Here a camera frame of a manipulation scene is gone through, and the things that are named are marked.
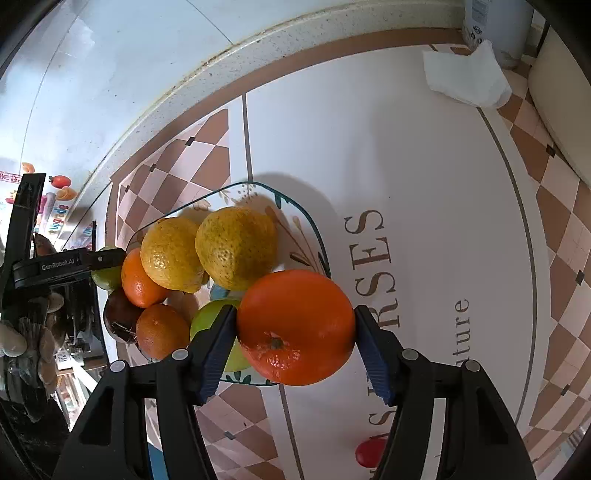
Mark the oval floral plate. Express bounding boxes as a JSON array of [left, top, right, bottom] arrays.
[[124, 181, 331, 386]]

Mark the grey spray can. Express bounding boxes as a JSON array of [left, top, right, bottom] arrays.
[[462, 0, 532, 70]]

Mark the dull dark orange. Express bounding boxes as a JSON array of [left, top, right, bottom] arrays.
[[135, 304, 191, 361]]

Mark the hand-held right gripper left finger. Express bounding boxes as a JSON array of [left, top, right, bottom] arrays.
[[65, 305, 238, 480]]

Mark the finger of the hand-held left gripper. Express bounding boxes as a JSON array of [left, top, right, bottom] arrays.
[[85, 248, 127, 271]]

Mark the bright orange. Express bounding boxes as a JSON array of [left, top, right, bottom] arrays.
[[121, 248, 169, 309], [235, 270, 357, 386]]

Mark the white crumpled tissue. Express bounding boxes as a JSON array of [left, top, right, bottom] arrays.
[[422, 39, 512, 109]]

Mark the checkered printed table mat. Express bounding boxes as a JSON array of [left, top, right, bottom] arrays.
[[104, 28, 591, 480]]

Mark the dark brown round fruit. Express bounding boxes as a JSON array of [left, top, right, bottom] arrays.
[[102, 288, 144, 343]]

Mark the yellow lemon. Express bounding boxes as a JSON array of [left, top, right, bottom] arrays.
[[140, 216, 206, 294], [195, 206, 279, 291]]

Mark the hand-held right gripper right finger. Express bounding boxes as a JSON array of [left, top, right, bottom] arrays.
[[353, 305, 539, 480]]

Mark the cream utensil holder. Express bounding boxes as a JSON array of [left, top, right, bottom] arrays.
[[526, 25, 591, 185]]

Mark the colourful wall sticker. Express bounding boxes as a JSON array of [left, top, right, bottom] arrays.
[[0, 161, 79, 236]]

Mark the person's left hand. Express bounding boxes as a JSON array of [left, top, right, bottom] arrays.
[[0, 293, 68, 393]]

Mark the green apple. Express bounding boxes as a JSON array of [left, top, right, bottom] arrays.
[[90, 246, 125, 291], [189, 299, 252, 372]]

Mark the red cherry tomato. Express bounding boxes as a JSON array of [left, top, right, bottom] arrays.
[[355, 436, 389, 467]]

